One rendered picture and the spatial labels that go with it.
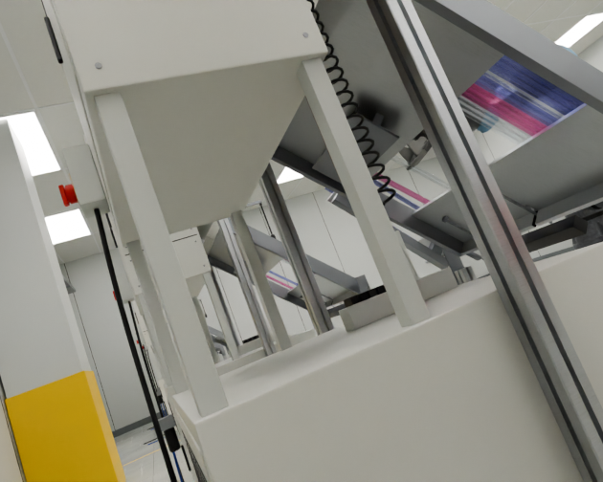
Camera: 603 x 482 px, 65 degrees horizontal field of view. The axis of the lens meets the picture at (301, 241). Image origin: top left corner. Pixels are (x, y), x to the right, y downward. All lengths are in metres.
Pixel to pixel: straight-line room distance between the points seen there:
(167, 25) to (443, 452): 0.61
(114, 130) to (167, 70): 0.10
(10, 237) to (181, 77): 3.58
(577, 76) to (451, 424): 0.61
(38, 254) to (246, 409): 3.61
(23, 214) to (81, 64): 3.57
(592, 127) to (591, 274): 0.36
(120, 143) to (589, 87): 0.74
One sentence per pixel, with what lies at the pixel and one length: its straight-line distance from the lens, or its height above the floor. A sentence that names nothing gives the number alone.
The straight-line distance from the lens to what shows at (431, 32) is 0.93.
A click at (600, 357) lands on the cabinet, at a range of 0.77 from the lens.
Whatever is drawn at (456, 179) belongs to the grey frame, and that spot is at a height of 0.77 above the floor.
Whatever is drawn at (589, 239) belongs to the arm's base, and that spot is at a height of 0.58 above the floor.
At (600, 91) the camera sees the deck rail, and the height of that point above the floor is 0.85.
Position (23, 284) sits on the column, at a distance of 4.03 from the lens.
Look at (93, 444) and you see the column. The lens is 3.89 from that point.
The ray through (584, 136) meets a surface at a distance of 1.08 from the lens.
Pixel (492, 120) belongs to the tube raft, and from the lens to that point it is 1.08.
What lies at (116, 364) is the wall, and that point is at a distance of 8.63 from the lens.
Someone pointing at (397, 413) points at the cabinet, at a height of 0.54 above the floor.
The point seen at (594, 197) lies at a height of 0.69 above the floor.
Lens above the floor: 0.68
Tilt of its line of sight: 9 degrees up
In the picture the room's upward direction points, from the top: 21 degrees counter-clockwise
